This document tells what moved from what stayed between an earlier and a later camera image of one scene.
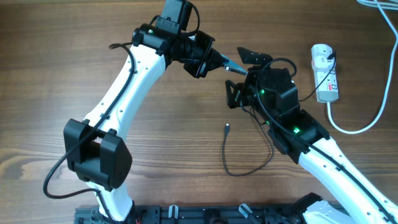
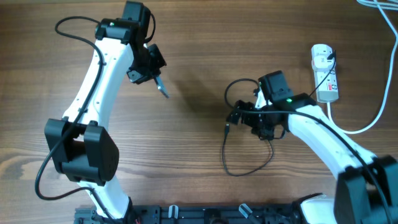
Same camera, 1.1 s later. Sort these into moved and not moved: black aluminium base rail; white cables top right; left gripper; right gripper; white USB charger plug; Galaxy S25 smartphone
Moved: right gripper; Galaxy S25 smartphone; left gripper
Not moved: white cables top right; black aluminium base rail; white USB charger plug
